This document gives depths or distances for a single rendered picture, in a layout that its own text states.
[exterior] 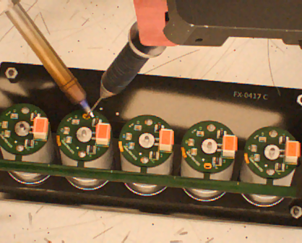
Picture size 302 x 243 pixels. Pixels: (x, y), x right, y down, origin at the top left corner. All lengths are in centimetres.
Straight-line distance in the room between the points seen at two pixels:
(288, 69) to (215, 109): 5
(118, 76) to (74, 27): 14
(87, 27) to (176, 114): 7
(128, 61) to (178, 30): 13
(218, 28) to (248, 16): 1
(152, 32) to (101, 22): 19
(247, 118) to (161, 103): 4
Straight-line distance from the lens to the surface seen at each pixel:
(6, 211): 61
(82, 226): 61
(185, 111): 62
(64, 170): 55
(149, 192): 59
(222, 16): 37
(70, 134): 56
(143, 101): 62
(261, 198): 58
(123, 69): 50
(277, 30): 38
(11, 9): 55
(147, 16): 43
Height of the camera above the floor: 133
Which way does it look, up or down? 69 degrees down
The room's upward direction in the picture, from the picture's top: straight up
